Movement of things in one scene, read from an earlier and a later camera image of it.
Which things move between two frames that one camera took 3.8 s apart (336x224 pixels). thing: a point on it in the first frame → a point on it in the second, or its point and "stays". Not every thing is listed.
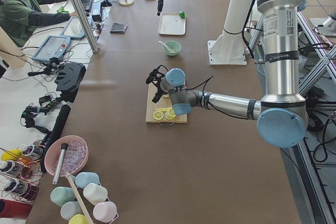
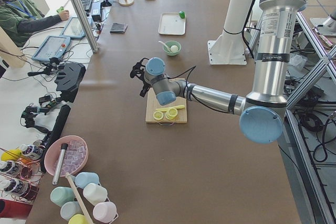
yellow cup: x=78 y=219 stays
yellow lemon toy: x=11 y=155 stays
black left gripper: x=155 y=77 → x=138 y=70
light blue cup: x=83 y=178 stays
